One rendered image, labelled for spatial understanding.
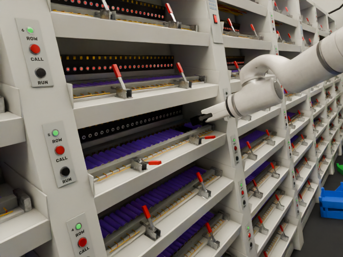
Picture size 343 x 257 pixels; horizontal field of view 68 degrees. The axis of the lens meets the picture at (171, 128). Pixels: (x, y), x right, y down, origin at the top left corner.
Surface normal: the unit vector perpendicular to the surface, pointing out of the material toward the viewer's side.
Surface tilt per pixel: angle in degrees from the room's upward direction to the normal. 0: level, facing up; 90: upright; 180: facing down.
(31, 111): 90
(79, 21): 108
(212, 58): 90
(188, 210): 18
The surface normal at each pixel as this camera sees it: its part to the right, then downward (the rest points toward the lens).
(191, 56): -0.63, 0.21
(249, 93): -0.71, -0.22
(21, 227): 0.06, -0.95
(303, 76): -0.72, 0.54
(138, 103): 0.78, 0.24
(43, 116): 0.76, -0.07
